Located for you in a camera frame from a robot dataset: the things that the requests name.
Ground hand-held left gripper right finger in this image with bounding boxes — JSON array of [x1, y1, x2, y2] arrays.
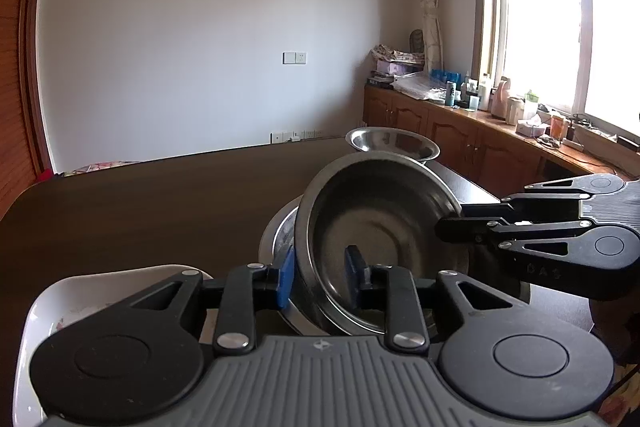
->
[[344, 245, 532, 354]]

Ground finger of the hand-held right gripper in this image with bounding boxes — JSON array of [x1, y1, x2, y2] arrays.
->
[[433, 215, 594, 261], [460, 175, 594, 222]]

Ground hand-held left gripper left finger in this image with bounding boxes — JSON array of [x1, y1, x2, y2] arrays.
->
[[107, 247, 296, 355]]

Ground wide stainless steel bowl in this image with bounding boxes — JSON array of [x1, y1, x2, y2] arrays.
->
[[259, 197, 532, 339]]

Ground large stainless steel bowl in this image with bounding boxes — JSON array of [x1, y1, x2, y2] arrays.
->
[[297, 154, 464, 338]]

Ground white floral square plate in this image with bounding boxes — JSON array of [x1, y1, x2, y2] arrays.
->
[[12, 263, 217, 427]]

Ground wooden cabinet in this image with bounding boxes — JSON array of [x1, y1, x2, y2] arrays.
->
[[363, 83, 640, 208]]

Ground white tissue box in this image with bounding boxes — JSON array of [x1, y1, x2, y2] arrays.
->
[[515, 117, 549, 138]]

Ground white jar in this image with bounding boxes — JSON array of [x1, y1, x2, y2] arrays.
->
[[505, 96, 525, 126]]

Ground small stainless steel bowl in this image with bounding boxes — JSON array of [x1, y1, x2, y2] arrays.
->
[[345, 128, 441, 166]]

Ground pink jug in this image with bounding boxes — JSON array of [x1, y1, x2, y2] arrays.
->
[[492, 76, 514, 120]]

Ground blue bottle pack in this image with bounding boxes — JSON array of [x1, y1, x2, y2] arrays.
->
[[430, 68, 464, 86]]

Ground clear plastic bag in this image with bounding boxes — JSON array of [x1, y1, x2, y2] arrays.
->
[[389, 72, 449, 103]]

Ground pink box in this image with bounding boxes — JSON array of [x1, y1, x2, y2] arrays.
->
[[375, 59, 424, 78]]

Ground folded floral cloth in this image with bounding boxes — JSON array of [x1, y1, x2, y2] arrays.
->
[[370, 44, 426, 63]]

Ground bright window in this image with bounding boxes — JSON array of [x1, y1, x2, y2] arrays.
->
[[471, 0, 640, 142]]

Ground floral bed blanket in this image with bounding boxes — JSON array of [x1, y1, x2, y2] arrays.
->
[[61, 160, 142, 178]]

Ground white wall sockets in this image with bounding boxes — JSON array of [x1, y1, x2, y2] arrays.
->
[[270, 129, 322, 144]]

